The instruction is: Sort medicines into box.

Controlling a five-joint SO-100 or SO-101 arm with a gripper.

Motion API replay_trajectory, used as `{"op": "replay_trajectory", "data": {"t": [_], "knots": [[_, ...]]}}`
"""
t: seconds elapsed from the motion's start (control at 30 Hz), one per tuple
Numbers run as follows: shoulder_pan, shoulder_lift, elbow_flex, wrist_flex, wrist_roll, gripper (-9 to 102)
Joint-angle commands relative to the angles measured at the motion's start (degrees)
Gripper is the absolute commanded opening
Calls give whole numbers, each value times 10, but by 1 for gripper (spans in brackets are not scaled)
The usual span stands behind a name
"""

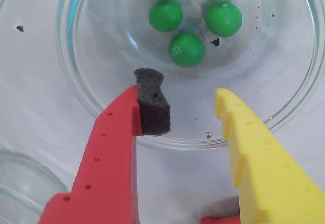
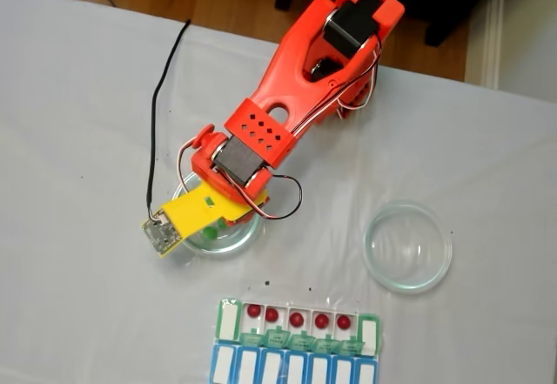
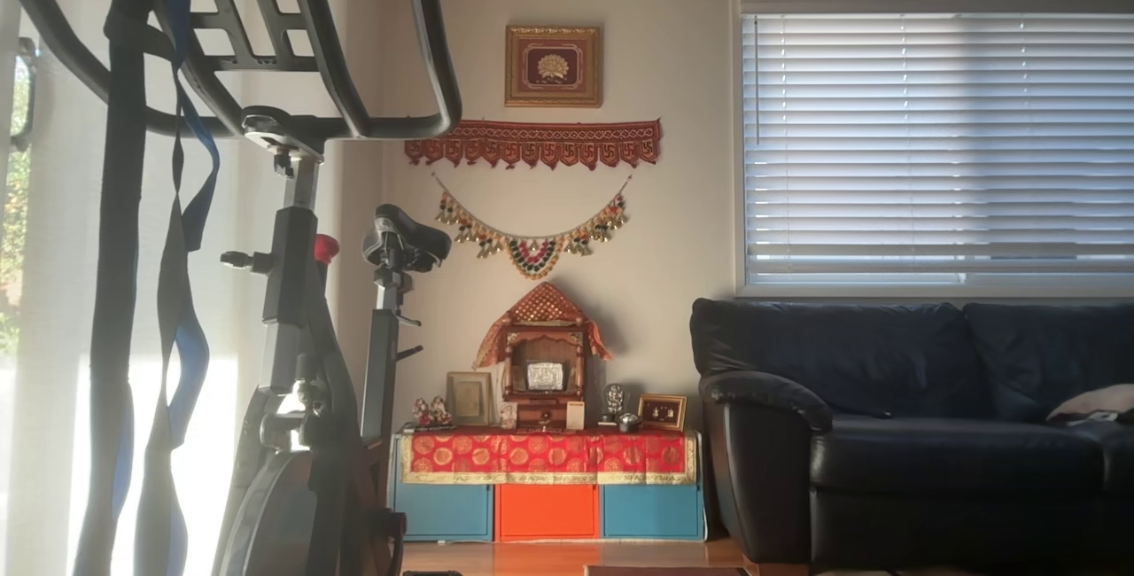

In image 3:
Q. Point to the wooden shrine with red canopy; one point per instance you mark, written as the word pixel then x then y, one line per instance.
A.
pixel 542 354

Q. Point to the silver idol statue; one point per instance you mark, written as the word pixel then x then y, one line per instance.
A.
pixel 613 399

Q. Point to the small white card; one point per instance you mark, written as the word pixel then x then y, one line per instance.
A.
pixel 575 416

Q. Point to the small glass holder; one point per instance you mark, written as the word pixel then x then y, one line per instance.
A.
pixel 508 417

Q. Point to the small dark round bowl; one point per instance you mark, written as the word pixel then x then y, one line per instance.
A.
pixel 629 423

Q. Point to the small gold framed picture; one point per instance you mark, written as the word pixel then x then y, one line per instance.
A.
pixel 662 412

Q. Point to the red and gold cloth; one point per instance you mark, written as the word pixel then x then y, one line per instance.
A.
pixel 545 455

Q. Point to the small colourful figurines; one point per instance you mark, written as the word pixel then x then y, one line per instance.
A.
pixel 432 414

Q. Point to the blue and orange cabinet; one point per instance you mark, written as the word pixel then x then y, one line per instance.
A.
pixel 547 512

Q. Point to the black exercise bike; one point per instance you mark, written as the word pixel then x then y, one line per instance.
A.
pixel 292 275

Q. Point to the dark floor rug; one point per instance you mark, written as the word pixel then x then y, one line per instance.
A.
pixel 664 571

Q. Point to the black leather sofa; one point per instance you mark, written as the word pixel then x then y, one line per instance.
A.
pixel 886 434

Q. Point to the white window blind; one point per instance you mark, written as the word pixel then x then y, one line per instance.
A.
pixel 939 142

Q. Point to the white sheer curtain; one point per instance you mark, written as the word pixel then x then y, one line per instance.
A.
pixel 58 248

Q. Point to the white cushion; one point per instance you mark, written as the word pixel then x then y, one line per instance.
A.
pixel 1099 400

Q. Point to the beaded garland wall hanging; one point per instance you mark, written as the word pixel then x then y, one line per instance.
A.
pixel 532 255

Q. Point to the red embroidered wall hanging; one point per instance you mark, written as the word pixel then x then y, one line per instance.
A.
pixel 532 144

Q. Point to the pale standing picture frame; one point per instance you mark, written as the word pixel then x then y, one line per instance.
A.
pixel 469 399

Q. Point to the gold framed wall picture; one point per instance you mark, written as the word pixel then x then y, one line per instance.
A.
pixel 553 66

